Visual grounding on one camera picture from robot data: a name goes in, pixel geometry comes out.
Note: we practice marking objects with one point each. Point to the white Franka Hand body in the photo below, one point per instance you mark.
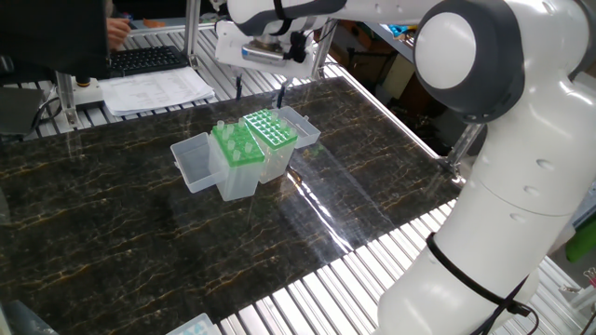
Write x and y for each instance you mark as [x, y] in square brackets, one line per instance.
[226, 46]

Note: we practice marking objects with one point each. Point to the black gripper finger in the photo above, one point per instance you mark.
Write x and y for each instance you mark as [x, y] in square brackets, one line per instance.
[239, 88]
[280, 97]

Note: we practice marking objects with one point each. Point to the clear tip box green rack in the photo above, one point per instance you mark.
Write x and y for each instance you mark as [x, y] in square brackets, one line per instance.
[274, 167]
[239, 183]

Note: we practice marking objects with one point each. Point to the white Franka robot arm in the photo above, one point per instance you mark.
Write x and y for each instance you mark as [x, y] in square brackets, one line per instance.
[444, 51]

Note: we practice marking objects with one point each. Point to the bare person hand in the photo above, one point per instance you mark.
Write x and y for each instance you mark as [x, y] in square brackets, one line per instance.
[116, 32]

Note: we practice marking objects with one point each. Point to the small orange object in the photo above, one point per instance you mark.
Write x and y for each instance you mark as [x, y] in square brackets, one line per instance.
[153, 22]

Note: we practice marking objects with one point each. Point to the black keyboard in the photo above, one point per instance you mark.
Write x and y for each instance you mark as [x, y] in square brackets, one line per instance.
[144, 59]

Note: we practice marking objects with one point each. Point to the white paper stack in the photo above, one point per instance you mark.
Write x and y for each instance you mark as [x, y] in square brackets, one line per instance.
[149, 90]

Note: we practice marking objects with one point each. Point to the beige cardboard panel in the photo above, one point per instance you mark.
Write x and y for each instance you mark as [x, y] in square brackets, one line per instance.
[398, 79]

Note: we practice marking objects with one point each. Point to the white stand base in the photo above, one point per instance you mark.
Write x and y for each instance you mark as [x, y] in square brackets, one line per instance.
[90, 95]

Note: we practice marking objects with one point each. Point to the black computer monitor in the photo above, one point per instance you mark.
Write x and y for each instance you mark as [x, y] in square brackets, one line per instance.
[46, 37]

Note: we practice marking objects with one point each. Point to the diagonal aluminium strut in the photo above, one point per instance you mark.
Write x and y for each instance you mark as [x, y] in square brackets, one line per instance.
[463, 149]

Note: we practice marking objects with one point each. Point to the black marble pattern board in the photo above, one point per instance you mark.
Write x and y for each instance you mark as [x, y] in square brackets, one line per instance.
[139, 260]

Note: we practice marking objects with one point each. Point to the black flat box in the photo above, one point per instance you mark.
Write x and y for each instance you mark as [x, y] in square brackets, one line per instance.
[18, 111]

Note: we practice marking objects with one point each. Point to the clear tip box blue rack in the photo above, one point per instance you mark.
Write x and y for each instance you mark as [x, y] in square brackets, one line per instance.
[193, 328]

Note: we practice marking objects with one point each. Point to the grey rounded object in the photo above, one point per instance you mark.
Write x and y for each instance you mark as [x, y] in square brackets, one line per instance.
[23, 323]

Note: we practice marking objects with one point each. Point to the green flat object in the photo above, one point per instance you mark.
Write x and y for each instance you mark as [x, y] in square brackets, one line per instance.
[582, 244]

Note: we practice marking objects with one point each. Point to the tall aluminium frame post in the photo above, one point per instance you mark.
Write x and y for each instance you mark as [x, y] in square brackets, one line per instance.
[192, 28]

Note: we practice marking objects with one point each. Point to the grey metal shelf rail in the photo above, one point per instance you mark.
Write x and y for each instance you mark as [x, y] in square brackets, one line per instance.
[391, 42]

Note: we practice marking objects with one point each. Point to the short aluminium frame post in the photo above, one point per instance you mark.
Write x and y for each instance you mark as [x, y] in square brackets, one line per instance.
[66, 97]

